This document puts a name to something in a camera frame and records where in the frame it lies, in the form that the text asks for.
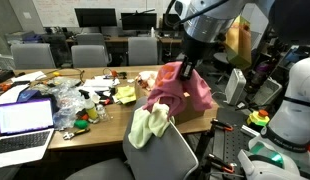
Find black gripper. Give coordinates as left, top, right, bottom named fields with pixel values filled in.
left=180, top=34, right=204, bottom=81

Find pink shirt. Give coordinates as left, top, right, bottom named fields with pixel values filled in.
left=142, top=60, right=215, bottom=120

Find light green towel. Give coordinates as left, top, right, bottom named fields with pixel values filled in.
left=127, top=101, right=176, bottom=150

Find grey swivel chair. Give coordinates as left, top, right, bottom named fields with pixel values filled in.
left=213, top=49, right=231, bottom=83

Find brown cardboard box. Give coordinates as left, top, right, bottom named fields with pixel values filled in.
left=134, top=79, right=213, bottom=126

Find grey conference chair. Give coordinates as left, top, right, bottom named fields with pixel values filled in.
left=70, top=44, right=112, bottom=68
left=9, top=43, right=57, bottom=70
left=127, top=36, right=159, bottom=66
left=75, top=32, right=108, bottom=46

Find grey black office chair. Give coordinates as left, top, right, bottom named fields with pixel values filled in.
left=65, top=96, right=199, bottom=180

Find peach white cloth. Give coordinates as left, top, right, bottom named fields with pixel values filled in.
left=134, top=70, right=160, bottom=92

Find white space heater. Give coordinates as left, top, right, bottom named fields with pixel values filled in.
left=224, top=68, right=248, bottom=106

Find yellow green block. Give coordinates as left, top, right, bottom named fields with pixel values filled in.
left=224, top=15, right=253, bottom=70

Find orange black clamp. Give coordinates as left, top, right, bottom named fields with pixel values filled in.
left=206, top=153, right=238, bottom=174
left=209, top=118, right=235, bottom=133

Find yellow cloth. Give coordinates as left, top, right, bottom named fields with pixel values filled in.
left=113, top=85, right=138, bottom=105

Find purple black appliance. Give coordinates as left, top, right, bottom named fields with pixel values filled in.
left=254, top=61, right=273, bottom=85

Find white mesh basket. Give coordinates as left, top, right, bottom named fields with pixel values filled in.
left=252, top=77, right=283, bottom=106

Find yellow red emergency button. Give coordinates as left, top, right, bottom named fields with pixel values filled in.
left=246, top=109, right=271, bottom=128

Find black perforated board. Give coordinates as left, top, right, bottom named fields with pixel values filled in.
left=210, top=107, right=263, bottom=180

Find white paper stack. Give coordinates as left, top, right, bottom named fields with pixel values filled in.
left=82, top=76, right=121, bottom=90

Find small clear water bottle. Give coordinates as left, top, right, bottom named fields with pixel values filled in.
left=95, top=103, right=110, bottom=122

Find metal shelf rack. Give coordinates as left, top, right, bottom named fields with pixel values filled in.
left=261, top=29, right=310, bottom=73

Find large black monitor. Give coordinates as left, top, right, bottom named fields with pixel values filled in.
left=74, top=7, right=118, bottom=28

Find spray bottle yellow liquid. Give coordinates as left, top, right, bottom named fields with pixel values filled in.
left=78, top=89, right=99, bottom=121

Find green ball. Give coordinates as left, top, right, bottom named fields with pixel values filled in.
left=73, top=119, right=90, bottom=131

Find clear plastic bags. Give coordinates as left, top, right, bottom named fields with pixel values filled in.
left=38, top=78, right=87, bottom=130

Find whiteboard with writing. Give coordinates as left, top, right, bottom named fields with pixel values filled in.
left=31, top=0, right=178, bottom=28

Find white paper sheet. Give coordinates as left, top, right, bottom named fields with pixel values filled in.
left=10, top=70, right=48, bottom=84
left=0, top=83, right=30, bottom=108

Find silver open laptop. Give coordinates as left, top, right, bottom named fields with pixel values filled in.
left=0, top=98, right=55, bottom=170

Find black keyboard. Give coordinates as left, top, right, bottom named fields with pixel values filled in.
left=0, top=68, right=17, bottom=84

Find orange black tool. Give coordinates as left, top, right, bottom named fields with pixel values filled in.
left=0, top=83, right=13, bottom=93

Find black cable loop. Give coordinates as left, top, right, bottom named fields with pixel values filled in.
left=34, top=68, right=86, bottom=84

